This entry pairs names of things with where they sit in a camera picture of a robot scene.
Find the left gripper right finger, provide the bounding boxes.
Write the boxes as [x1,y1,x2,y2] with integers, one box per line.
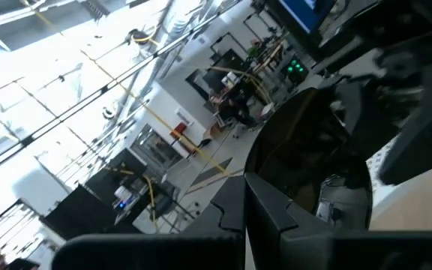
[245,172,335,270]

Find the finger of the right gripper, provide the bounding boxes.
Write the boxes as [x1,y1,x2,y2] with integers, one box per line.
[377,59,432,186]
[331,52,424,151]

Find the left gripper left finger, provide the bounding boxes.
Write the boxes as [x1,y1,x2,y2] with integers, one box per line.
[184,175,246,234]

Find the white perforated shelf rack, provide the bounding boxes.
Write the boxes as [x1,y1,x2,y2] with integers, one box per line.
[364,136,416,222]

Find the black device green lights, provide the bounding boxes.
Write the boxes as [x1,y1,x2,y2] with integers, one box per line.
[285,55,309,86]

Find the red bin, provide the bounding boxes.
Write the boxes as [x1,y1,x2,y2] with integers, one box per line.
[169,121,188,140]

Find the monitor with blue screen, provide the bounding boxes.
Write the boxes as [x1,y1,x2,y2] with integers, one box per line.
[264,0,339,46]

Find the black screen panel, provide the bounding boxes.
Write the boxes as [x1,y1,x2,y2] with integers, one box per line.
[41,185,142,241]

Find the yellow hanging cable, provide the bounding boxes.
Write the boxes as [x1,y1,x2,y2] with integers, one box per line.
[19,0,236,177]

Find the black ceiling cable reel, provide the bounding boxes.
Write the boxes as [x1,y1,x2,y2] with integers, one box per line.
[125,28,157,46]
[101,106,118,121]

